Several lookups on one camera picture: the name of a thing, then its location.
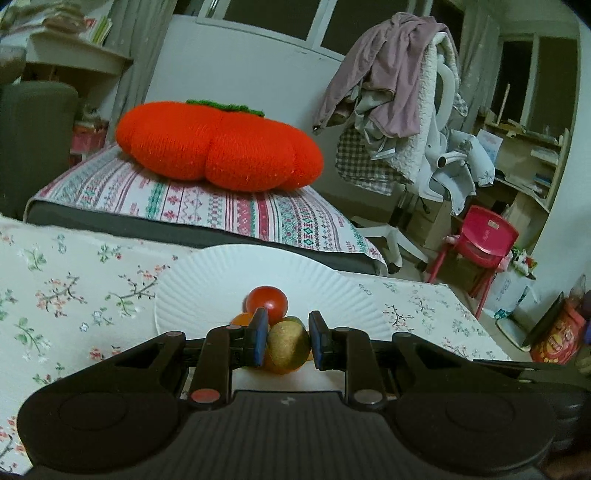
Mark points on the wooden desk shelf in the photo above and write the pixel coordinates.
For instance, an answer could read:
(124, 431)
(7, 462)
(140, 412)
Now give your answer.
(531, 157)

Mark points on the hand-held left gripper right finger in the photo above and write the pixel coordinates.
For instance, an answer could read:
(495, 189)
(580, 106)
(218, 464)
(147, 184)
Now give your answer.
(317, 339)

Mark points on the red plastic chair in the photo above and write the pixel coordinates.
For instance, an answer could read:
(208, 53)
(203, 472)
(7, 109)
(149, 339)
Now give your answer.
(485, 235)

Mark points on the grey curtain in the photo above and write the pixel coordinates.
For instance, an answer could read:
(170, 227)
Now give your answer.
(134, 69)

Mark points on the floral tablecloth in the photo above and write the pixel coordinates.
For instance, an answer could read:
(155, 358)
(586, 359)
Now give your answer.
(69, 300)

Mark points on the white jacket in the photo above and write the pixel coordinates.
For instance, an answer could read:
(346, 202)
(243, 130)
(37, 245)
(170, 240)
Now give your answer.
(461, 170)

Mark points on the row of books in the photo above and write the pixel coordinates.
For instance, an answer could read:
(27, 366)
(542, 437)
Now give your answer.
(94, 27)

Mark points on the red tomato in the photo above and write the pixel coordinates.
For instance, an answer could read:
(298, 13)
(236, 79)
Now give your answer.
(266, 302)

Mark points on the white fleece garment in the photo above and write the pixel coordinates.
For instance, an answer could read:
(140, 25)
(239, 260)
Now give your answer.
(425, 124)

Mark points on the green reddish round fruit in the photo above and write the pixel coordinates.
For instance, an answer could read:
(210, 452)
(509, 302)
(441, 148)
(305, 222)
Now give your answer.
(295, 320)

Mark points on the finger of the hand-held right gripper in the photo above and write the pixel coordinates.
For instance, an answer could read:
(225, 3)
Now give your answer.
(531, 369)

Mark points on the yellow-brown round fruit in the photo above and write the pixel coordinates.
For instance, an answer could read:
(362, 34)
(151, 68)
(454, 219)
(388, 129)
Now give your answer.
(288, 344)

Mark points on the pink box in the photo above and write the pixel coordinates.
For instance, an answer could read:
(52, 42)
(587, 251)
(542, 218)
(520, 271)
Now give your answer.
(87, 138)

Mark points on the purple garment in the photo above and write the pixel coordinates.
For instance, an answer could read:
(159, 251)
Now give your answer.
(383, 78)

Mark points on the white ribbed plate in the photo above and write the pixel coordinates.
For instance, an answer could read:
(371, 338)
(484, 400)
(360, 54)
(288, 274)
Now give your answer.
(217, 286)

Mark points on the red snack bag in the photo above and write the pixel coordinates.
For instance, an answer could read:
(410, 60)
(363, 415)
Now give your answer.
(556, 337)

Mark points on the white office chair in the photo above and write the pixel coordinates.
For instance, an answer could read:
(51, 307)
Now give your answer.
(443, 92)

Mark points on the orange persimmon cushion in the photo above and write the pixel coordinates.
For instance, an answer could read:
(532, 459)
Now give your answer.
(217, 147)

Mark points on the white plastic bag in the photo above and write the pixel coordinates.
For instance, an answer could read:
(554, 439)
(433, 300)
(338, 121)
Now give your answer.
(510, 290)

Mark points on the checked cloth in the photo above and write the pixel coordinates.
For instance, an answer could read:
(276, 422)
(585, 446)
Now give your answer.
(364, 157)

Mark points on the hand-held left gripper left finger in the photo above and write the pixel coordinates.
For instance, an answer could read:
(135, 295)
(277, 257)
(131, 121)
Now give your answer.
(258, 337)

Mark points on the striped patterned cover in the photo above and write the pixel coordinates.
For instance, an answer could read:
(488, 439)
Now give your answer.
(207, 207)

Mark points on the white shelf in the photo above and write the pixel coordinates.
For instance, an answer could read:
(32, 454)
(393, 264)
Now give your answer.
(78, 55)

